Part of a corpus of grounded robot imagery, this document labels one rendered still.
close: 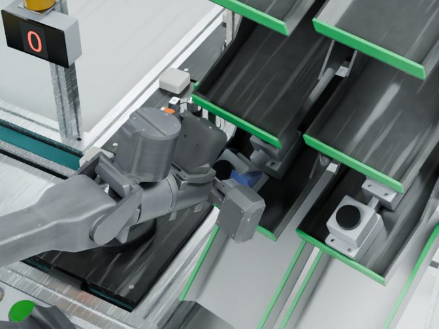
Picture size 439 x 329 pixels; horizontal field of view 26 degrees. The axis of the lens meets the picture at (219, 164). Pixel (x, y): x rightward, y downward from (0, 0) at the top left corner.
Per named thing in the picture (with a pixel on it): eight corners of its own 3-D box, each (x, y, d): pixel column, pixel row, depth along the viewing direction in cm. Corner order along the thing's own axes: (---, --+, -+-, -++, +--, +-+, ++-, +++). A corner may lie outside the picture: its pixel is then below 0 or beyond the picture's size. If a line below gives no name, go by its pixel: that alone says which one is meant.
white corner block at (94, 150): (102, 186, 162) (100, 168, 160) (80, 177, 164) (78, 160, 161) (117, 169, 165) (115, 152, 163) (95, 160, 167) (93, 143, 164)
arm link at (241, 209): (200, 262, 106) (216, 220, 103) (101, 166, 115) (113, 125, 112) (250, 242, 112) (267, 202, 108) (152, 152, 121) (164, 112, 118)
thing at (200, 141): (184, 190, 107) (198, 143, 104) (143, 156, 111) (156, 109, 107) (220, 177, 112) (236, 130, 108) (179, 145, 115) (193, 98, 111)
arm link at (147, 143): (91, 247, 100) (112, 153, 94) (49, 205, 105) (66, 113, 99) (172, 222, 108) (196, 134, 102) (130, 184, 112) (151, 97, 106)
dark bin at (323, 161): (276, 242, 121) (262, 220, 115) (197, 196, 127) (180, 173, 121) (392, 74, 128) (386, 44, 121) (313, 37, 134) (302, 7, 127)
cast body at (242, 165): (238, 216, 121) (215, 201, 115) (215, 196, 124) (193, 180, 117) (280, 165, 121) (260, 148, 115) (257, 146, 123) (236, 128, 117)
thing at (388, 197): (393, 212, 120) (387, 189, 114) (363, 196, 122) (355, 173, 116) (428, 159, 122) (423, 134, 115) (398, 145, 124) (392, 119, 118)
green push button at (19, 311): (27, 333, 140) (25, 324, 138) (6, 322, 141) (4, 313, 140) (44, 313, 142) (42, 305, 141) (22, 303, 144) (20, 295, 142)
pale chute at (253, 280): (264, 346, 134) (251, 347, 130) (193, 299, 140) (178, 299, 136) (356, 169, 131) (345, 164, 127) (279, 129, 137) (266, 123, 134)
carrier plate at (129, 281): (136, 309, 143) (134, 300, 142) (9, 250, 152) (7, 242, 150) (214, 209, 158) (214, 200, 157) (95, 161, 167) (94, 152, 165)
